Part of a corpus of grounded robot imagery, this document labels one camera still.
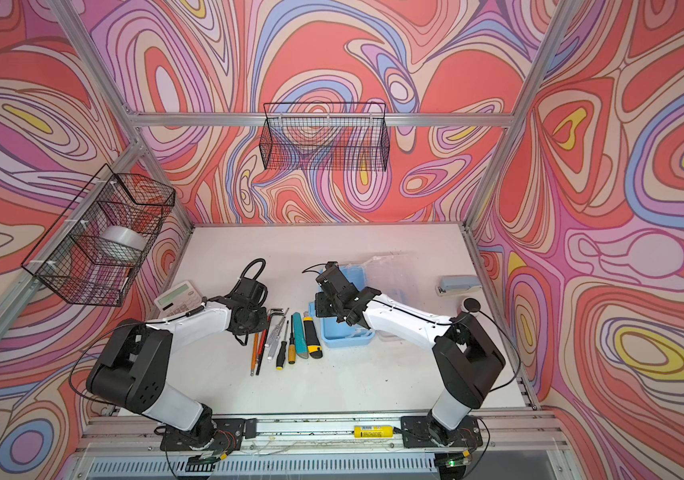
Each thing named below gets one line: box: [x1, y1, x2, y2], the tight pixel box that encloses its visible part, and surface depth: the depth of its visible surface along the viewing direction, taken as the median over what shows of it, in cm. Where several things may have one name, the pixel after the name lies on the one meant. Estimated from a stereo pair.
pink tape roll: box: [461, 296, 482, 314], surface depth 93 cm
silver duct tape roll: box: [93, 225, 147, 266], surface depth 74 cm
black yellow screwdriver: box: [276, 320, 289, 370], surface depth 88 cm
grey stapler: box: [435, 275, 482, 297], surface depth 101 cm
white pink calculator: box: [154, 281, 203, 320], surface depth 98 cm
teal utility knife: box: [293, 312, 309, 359], surface depth 92 cm
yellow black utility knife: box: [303, 317, 323, 359], surface depth 92 cm
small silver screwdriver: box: [267, 317, 286, 360], surface depth 90 cm
